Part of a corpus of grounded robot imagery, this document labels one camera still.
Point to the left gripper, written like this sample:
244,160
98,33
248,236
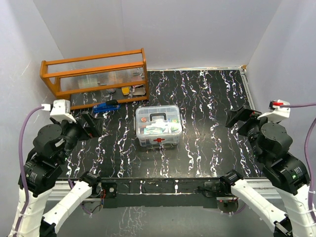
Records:
95,127

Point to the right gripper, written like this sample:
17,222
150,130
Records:
243,113

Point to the white teal ointment tube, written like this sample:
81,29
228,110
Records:
154,130

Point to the clear first aid box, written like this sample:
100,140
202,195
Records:
156,140

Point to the clear divider tray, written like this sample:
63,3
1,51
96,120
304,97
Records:
171,127

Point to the clear box lid with handle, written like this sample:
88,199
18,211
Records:
155,114

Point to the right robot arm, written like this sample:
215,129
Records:
292,179

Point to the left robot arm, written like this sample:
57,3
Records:
36,182

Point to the blue stapler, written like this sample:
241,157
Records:
111,105

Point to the orange wooden shelf rack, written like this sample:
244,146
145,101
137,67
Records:
70,78

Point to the yellow item on shelf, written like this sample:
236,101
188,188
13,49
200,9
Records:
125,90

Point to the cardboard box on shelf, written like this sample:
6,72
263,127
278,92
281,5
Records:
138,90

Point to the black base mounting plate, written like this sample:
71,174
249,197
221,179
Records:
168,192

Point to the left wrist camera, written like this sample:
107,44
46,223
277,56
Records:
59,110

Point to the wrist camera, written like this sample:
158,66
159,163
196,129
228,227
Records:
279,111
59,110

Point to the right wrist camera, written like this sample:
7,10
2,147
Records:
279,111

